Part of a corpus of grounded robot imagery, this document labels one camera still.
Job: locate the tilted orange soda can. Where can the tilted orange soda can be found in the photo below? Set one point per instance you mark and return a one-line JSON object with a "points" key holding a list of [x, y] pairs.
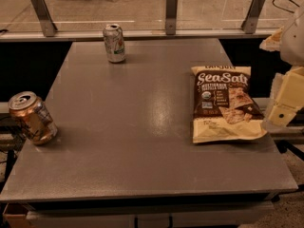
{"points": [[32, 116]]}

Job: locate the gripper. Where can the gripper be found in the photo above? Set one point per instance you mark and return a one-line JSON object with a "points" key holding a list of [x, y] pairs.
{"points": [[294, 43]]}

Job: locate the left metal bracket post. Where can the left metal bracket post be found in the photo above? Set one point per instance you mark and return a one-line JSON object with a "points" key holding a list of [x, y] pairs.
{"points": [[47, 25]]}

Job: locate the silver green 7up can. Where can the silver green 7up can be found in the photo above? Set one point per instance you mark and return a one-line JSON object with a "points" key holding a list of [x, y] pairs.
{"points": [[114, 43]]}

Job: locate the cardboard box under table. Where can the cardboard box under table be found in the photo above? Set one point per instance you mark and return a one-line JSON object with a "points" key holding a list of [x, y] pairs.
{"points": [[16, 216]]}

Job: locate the middle metal bracket post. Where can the middle metal bracket post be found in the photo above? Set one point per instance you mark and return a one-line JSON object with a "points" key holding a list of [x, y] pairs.
{"points": [[171, 8]]}

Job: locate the metal bracket post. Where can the metal bracket post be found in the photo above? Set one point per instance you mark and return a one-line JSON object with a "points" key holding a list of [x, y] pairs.
{"points": [[249, 25], [171, 8], [47, 25]]}

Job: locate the brown sea salt chip bag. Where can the brown sea salt chip bag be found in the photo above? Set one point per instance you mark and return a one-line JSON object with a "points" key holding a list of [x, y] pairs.
{"points": [[223, 108]]}

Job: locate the right metal bracket post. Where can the right metal bracket post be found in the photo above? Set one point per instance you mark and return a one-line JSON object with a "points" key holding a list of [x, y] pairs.
{"points": [[249, 25]]}

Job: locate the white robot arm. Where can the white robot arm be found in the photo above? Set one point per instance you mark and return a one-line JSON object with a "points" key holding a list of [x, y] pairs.
{"points": [[292, 39]]}

